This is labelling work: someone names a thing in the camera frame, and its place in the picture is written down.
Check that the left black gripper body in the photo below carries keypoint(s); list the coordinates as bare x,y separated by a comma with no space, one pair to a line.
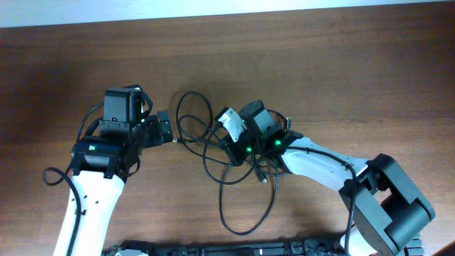
153,134

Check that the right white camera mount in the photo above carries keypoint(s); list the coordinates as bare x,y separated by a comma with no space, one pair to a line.
233,123

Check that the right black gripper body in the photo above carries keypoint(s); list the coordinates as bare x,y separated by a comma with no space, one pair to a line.
240,150

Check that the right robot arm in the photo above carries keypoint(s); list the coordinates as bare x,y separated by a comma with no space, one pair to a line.
386,210

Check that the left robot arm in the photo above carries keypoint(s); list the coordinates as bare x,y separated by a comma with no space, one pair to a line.
101,160

